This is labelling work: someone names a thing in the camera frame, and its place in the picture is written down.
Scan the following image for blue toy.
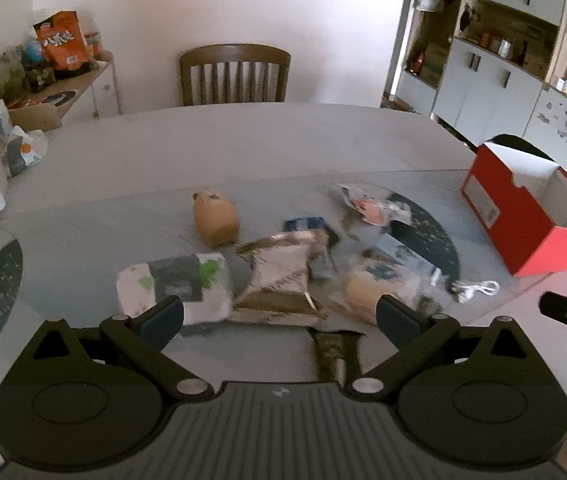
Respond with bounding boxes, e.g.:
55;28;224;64
21;40;47;68

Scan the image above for brown cardboard box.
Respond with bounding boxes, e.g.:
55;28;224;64
8;102;64;131

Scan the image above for red cardboard box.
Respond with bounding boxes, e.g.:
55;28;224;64
461;141;567;278

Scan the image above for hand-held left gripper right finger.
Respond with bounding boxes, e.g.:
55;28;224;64
346;294;531;403

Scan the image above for grey round table desktop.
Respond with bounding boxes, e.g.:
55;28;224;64
0;102;567;413

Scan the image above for tan plush toy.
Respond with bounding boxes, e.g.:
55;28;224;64
192;187;241;248

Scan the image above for dark brown snack packet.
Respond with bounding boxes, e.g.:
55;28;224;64
228;230;329;326

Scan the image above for white cable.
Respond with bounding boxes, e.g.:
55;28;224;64
448;280;500;303

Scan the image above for clear packet with pink snack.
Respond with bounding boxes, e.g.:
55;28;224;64
336;183;411;226

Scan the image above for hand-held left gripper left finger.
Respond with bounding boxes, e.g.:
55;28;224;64
28;295;214;402

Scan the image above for blue snack packet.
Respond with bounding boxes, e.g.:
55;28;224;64
283;216;341;251

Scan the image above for black seat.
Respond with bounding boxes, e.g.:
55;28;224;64
488;133;559;163

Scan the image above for white storage cupboard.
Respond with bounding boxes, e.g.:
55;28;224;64
383;0;567;176

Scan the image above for orange snack bag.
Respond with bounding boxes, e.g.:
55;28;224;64
34;10;92;73

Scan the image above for white patterned tissue pack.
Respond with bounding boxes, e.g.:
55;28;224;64
116;252;234;326

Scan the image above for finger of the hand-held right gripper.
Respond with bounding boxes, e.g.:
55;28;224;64
538;291;567;331

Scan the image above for bread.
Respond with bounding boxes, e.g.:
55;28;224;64
323;232;457;326

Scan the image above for printed plastic bag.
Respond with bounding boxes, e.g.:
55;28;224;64
0;125;49;178

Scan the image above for brown wooden chair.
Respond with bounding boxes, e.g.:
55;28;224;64
180;44;291;107

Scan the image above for white side cabinet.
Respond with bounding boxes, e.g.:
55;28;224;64
8;50;122;131

